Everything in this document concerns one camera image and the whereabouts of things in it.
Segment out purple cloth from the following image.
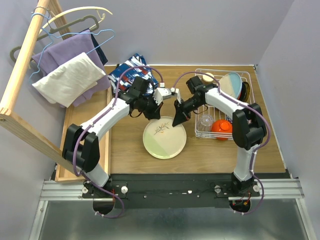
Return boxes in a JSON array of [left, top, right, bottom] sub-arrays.
[[32, 30, 111, 108]]

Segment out cream plastic hanger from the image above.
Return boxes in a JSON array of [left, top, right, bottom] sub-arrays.
[[39, 6, 113, 37]]

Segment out wooden clothes rack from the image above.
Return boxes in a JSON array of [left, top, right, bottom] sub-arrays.
[[0, 15, 73, 171]]

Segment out metal cup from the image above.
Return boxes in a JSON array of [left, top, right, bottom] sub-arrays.
[[201, 72, 215, 84]]

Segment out red patterned bowl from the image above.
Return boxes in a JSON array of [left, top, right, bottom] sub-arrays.
[[225, 114, 233, 124]]

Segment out clear drinking glass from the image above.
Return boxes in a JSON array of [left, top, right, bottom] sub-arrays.
[[196, 114, 214, 132]]

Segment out grey plastic hanger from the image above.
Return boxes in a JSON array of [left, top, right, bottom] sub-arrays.
[[9, 14, 100, 63]]

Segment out white wire dish rack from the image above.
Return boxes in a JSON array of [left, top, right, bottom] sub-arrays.
[[195, 68, 255, 140]]

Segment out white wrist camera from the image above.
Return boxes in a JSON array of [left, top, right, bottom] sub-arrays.
[[152, 82, 172, 106], [170, 87, 182, 104]]

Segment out blue and cream plate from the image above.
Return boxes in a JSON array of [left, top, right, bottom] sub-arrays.
[[219, 72, 242, 99]]

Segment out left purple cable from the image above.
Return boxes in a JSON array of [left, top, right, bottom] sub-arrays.
[[72, 65, 166, 219]]

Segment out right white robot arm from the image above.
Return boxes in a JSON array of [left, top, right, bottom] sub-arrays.
[[171, 76, 270, 194]]

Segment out orange bowl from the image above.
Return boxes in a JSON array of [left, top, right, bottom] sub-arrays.
[[211, 119, 233, 141]]

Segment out white folded cloth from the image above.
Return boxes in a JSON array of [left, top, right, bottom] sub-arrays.
[[32, 52, 110, 108]]

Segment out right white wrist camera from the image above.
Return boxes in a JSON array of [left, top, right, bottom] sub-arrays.
[[170, 87, 182, 104]]

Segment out blue patterned cloth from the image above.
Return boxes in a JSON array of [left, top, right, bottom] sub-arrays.
[[107, 52, 160, 101]]

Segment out yellow patterned lacquer plate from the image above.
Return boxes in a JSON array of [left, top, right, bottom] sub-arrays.
[[239, 81, 251, 103]]

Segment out light blue wire hanger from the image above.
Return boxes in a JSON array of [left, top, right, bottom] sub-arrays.
[[32, 29, 115, 76]]

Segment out black mounting base plate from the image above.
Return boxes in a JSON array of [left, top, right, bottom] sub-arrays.
[[82, 173, 261, 210]]

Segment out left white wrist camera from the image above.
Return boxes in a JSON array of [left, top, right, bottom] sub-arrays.
[[152, 82, 172, 106]]

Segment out green and cream plate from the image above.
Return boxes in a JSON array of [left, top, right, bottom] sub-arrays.
[[142, 116, 187, 160]]

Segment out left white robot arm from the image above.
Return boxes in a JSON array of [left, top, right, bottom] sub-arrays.
[[62, 77, 169, 187]]

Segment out aluminium rail frame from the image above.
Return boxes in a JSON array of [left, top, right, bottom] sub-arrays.
[[29, 178, 317, 240]]

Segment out dark navy cloth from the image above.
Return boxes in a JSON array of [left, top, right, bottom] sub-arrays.
[[91, 34, 108, 65]]

